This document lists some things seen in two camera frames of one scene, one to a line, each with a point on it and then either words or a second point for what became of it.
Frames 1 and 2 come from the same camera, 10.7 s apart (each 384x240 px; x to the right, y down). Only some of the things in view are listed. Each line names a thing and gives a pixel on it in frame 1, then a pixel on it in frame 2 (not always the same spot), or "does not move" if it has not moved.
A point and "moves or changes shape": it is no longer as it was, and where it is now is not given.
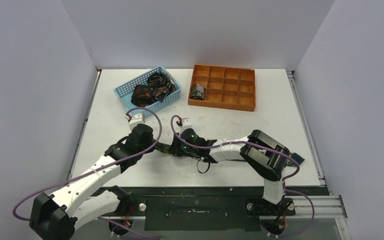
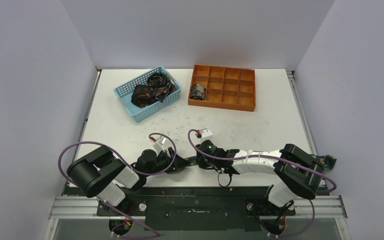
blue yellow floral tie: (168, 147) moves or changes shape
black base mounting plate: (208, 208) does not move
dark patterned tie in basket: (161, 85) does not move
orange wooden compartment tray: (225, 88) does not move
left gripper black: (151, 142) to (173, 163)
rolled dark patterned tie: (197, 92) does not move
